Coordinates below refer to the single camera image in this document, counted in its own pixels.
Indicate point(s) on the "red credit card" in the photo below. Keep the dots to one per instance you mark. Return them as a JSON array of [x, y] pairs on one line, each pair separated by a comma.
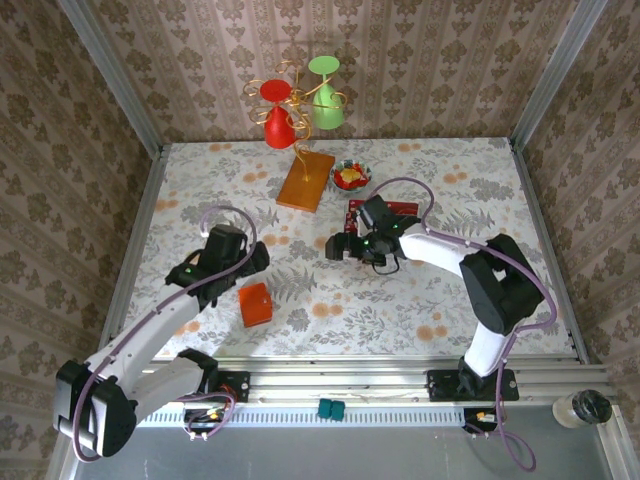
[[350, 229], [356, 203], [351, 217], [407, 208]]

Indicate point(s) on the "orange card holder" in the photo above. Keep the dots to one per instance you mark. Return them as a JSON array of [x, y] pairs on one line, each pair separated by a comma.
[[255, 305]]

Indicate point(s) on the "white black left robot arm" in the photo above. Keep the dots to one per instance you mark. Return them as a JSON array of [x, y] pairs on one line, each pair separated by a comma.
[[150, 325]]

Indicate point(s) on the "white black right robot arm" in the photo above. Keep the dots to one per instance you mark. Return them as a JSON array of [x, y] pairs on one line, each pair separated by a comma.
[[435, 250]]

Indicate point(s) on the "small candy bowl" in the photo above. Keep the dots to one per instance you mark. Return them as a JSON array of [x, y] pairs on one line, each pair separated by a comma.
[[350, 186]]

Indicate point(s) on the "yellow wrapped candy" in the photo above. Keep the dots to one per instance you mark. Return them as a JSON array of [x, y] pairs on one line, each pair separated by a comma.
[[350, 175]]

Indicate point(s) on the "red plastic wine glass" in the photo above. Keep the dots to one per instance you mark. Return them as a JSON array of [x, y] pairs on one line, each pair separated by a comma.
[[279, 132]]

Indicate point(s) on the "green plastic wine glass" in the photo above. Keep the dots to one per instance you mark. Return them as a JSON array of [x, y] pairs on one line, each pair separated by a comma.
[[327, 112]]

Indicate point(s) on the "black connector box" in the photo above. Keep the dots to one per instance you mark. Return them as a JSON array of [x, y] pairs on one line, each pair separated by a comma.
[[205, 417], [480, 419]]

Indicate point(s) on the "teal block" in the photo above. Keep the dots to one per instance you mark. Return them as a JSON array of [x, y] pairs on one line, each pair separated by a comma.
[[324, 408], [338, 409]]

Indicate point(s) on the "jar with black lid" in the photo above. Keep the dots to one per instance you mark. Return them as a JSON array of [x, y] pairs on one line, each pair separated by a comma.
[[582, 409]]

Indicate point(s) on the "aluminium table side rail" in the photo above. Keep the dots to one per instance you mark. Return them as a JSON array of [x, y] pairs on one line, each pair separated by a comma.
[[142, 220], [547, 250]]

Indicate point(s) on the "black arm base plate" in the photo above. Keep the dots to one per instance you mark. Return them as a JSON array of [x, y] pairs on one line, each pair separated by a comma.
[[240, 386], [442, 387]]

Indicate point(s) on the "aluminium front mounting rail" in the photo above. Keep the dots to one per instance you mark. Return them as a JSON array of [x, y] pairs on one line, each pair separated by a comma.
[[340, 382]]

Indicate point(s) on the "aluminium frame post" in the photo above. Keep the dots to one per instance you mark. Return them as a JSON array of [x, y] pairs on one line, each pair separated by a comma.
[[110, 75], [560, 70]]

